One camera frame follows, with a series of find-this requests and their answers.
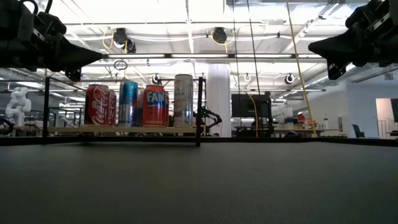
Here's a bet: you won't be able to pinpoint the black aluminium table frame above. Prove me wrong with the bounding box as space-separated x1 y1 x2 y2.
0 136 398 147

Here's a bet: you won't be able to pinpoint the background work desk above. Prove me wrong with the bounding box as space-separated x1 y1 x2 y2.
273 127 333 138

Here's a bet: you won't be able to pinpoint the orange Fanta can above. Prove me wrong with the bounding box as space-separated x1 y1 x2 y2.
142 84 166 128

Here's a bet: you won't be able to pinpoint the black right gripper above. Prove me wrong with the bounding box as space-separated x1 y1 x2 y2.
308 0 398 80

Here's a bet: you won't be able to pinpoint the black vacuum hose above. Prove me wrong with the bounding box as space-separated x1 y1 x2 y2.
0 116 15 136

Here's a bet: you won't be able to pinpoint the yellow power cable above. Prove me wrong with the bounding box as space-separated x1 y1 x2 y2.
285 0 318 138

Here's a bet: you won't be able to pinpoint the white Celsius can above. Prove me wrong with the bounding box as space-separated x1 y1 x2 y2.
173 73 195 128

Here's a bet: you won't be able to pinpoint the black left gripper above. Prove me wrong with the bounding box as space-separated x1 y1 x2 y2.
0 0 103 82

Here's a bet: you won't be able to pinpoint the black hanging cable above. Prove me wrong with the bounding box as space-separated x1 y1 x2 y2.
247 0 264 94

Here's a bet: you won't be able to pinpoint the dark office chair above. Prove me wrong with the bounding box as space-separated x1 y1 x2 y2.
351 123 366 139

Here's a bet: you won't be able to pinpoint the wooden shelf black metal frame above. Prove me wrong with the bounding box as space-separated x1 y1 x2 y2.
42 76 206 147

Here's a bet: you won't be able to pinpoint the black monitor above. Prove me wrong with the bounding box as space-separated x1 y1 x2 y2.
231 93 272 118

